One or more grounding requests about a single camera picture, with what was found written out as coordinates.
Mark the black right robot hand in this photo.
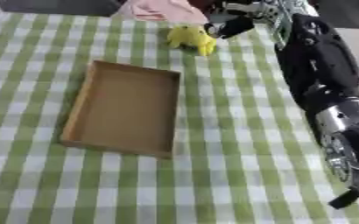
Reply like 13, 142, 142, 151
202, 0, 271, 39

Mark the tan cardboard box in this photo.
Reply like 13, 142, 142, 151
58, 59, 183, 160

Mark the yellow soft toy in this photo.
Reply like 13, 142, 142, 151
165, 24, 220, 57

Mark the pink cloth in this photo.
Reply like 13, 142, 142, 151
112, 0, 210, 26

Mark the dark grey object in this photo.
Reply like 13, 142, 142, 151
0, 0, 124, 18

